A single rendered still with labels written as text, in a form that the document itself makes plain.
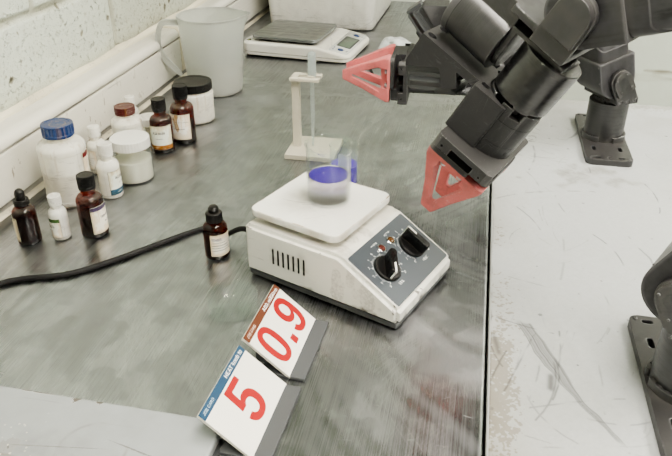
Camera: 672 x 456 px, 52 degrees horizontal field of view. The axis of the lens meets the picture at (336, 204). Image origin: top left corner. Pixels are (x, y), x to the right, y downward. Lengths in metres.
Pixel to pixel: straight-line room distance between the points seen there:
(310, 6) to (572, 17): 1.32
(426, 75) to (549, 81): 0.12
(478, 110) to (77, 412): 0.45
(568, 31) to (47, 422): 0.54
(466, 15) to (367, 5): 1.18
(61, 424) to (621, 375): 0.51
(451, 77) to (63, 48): 0.71
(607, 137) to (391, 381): 0.67
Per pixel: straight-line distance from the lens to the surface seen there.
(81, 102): 1.16
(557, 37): 0.59
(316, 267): 0.74
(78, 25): 1.24
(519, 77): 0.63
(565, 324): 0.78
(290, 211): 0.76
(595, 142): 1.21
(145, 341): 0.74
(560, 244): 0.91
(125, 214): 0.98
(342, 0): 1.82
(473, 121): 0.65
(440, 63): 0.66
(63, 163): 0.99
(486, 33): 0.64
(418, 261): 0.77
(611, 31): 0.59
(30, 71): 1.13
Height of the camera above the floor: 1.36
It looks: 29 degrees down
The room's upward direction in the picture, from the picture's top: straight up
